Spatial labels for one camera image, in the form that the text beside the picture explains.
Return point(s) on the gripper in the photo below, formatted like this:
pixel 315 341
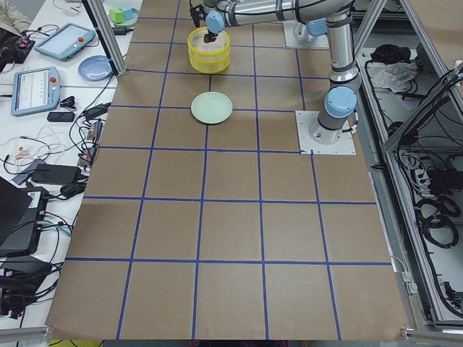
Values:
pixel 210 37

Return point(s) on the brown bun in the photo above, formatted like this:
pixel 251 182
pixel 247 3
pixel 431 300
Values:
pixel 205 39

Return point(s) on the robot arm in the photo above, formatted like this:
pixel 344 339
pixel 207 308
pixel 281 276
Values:
pixel 341 100

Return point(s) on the light green plate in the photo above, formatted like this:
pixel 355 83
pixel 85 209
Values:
pixel 211 107

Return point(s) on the blue foam block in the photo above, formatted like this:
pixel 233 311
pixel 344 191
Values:
pixel 127 13

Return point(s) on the green foam block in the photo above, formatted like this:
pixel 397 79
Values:
pixel 116 15

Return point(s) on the green bowl with blocks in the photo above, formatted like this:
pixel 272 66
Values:
pixel 129 23

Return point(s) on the blue plate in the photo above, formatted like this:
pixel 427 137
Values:
pixel 95 68

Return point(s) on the black power adapter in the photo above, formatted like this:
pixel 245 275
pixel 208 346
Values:
pixel 96 111

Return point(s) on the teach pendant far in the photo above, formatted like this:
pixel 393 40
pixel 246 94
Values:
pixel 66 41

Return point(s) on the teach pendant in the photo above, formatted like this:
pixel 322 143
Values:
pixel 66 41
pixel 35 91

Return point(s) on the teach pendant near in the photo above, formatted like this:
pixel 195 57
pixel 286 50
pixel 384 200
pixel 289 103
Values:
pixel 35 91

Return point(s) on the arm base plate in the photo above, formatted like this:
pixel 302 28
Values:
pixel 312 35
pixel 316 140

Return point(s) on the aluminium frame post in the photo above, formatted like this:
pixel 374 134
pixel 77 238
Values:
pixel 103 28

